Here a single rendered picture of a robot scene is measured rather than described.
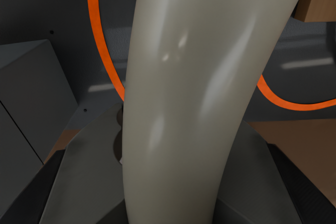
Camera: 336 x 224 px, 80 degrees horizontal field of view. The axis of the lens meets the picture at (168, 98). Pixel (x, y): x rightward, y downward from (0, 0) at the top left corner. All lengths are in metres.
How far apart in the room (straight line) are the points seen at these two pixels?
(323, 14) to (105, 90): 1.08
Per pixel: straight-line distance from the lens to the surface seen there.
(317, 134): 1.69
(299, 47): 1.23
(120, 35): 1.03
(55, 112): 1.09
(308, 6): 1.08
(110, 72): 1.10
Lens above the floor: 0.98
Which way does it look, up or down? 57 degrees down
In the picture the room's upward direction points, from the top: 178 degrees clockwise
